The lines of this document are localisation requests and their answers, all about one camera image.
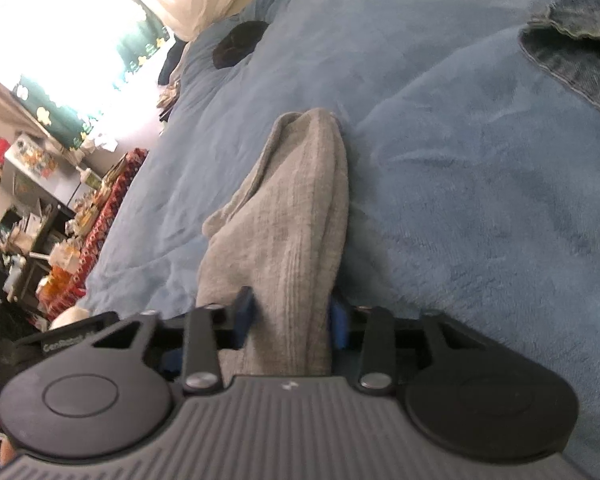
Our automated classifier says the black round patch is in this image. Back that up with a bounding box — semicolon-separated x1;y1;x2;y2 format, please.
212;20;271;71

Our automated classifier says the orange snack bag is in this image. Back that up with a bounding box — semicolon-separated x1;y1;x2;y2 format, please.
40;265;76;301

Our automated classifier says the green window curtain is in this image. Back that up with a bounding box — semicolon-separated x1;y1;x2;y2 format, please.
10;10;176;148

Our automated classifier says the blue fleece blanket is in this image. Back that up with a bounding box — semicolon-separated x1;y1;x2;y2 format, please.
77;0;600;480

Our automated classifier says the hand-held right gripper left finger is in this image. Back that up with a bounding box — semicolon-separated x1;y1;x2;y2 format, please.
92;286;256;395

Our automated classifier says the dark grey patterned cloth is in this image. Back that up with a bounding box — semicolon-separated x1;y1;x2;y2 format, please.
517;0;600;123

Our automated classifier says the white cup with straw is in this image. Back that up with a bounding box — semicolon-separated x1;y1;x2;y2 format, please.
50;242;81;271

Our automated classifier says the grey knit sweater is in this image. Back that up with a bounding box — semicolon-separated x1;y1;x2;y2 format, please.
196;107;351;377

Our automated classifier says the grey cabinet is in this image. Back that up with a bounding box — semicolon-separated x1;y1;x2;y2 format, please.
0;132;83;211

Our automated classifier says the dark blue cloth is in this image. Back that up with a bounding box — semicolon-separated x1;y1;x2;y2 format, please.
157;37;188;86

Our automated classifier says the red patterned tablecloth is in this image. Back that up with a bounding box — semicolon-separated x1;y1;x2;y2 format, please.
45;147;151;318

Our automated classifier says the dark cluttered shelf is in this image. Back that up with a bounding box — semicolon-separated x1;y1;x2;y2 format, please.
0;205;76;311

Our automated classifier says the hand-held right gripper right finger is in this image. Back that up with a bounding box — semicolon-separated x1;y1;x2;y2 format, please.
327;297;486;395

